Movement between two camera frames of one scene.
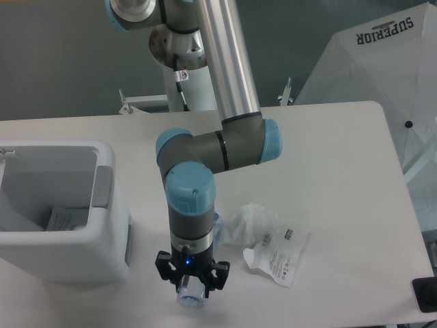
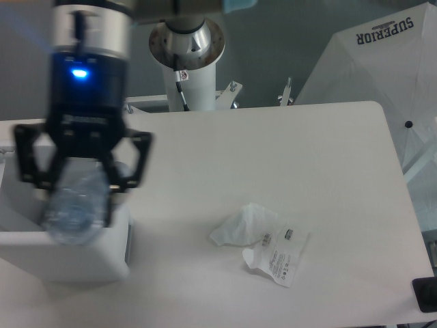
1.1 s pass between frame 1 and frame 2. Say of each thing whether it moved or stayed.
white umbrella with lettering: stayed
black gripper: moved
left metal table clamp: stayed
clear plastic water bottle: moved
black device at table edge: stayed
